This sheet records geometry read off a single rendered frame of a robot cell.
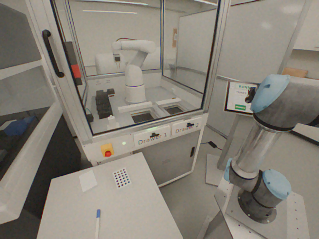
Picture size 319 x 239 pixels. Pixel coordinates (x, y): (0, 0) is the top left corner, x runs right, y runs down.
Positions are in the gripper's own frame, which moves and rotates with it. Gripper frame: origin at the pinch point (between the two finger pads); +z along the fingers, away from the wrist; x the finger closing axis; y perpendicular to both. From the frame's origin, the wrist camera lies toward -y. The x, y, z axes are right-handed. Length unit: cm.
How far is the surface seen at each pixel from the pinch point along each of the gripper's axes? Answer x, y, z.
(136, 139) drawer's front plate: 74, -45, -23
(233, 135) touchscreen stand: -5.8, -22.9, 44.1
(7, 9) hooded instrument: 169, 22, -76
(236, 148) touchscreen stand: -15, -36, 55
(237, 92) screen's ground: 3.9, 14.3, 15.0
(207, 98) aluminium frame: 30.8, -0.9, -0.2
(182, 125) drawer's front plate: 46, -27, -2
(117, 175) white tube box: 75, -67, -35
